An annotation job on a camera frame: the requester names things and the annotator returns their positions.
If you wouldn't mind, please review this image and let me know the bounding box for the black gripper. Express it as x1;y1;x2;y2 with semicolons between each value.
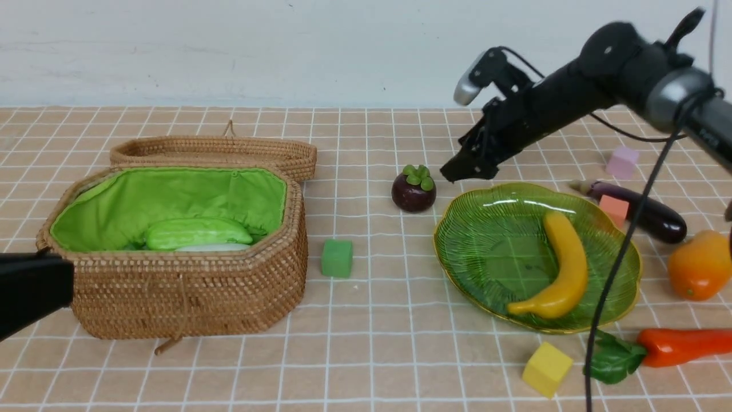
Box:
440;74;578;183

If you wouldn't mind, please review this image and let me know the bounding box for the dark purple mangosteen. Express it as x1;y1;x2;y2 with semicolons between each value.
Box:
391;164;437;213

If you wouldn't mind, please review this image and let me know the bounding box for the yellow banana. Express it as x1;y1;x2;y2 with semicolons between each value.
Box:
507;211;589;320

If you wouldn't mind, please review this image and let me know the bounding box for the dark purple eggplant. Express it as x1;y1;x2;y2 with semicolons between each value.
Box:
569;180;687;244

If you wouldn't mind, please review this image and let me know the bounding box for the orange mango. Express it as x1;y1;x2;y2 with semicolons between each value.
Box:
667;231;731;302

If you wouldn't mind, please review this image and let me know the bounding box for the orange carrot with leaves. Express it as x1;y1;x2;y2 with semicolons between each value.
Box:
584;328;731;385

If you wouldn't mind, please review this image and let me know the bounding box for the white radish with leaves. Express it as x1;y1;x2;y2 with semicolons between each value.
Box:
175;243;251;253

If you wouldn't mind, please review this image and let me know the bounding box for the green bitter gourd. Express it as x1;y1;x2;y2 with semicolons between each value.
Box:
144;217;254;251

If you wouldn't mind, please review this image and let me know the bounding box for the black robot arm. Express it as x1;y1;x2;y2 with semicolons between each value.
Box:
441;8;731;183

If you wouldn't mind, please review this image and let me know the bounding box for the black second robot arm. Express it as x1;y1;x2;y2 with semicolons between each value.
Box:
1;248;75;340

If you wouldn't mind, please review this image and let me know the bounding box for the green glass leaf plate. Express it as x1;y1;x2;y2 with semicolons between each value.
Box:
432;182;626;335

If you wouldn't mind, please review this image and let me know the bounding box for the pink foam cube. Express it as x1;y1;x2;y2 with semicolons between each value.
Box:
606;146;639;180

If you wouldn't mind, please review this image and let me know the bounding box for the salmon foam cube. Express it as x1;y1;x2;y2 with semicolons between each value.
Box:
599;195;629;229

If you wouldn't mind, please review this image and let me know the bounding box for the green foam cube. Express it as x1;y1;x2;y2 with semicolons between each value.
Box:
321;239;353;279

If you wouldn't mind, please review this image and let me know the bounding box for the yellow foam cube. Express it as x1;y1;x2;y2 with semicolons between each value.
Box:
521;342;573;399

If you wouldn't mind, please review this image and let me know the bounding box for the woven wicker basket lid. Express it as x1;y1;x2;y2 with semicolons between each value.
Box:
109;120;318;182

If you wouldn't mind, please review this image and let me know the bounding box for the woven wicker basket green lining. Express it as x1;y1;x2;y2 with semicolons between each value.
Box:
36;166;308;339

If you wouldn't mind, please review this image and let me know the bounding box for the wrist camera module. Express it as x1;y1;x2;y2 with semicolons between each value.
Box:
453;46;534;106

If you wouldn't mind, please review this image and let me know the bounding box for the black cable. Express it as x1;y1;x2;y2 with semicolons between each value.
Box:
498;46;724;412

